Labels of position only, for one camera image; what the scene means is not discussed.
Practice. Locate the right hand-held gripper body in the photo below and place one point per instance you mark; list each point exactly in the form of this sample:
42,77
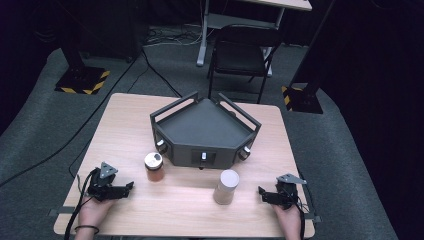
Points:
286,195

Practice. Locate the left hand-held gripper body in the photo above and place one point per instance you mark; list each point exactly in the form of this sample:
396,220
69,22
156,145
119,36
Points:
103,186

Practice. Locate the glass spice jar metal lid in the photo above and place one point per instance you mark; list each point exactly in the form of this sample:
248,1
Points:
154,168

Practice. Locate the white lidded jar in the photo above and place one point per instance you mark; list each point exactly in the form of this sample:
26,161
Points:
226,186

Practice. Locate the person's right hand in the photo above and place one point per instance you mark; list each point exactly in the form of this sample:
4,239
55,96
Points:
290,220

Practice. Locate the person's left hand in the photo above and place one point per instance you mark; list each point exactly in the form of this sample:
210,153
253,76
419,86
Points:
93,211

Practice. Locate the black wrist band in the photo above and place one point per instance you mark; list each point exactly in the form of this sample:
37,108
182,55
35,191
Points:
87,227

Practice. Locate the black stand striped base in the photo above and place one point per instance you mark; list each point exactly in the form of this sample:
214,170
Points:
81,80
305,100

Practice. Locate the black folding chair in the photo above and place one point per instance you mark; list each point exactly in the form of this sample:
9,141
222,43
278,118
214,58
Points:
238,60

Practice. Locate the black cabinet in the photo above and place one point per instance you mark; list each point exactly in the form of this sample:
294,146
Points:
113,30

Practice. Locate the grey table bracket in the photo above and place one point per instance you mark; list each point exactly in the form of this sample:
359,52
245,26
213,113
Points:
316,218
61,211

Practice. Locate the white metal frame desk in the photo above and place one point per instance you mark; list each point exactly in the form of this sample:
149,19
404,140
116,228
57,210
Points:
230,20

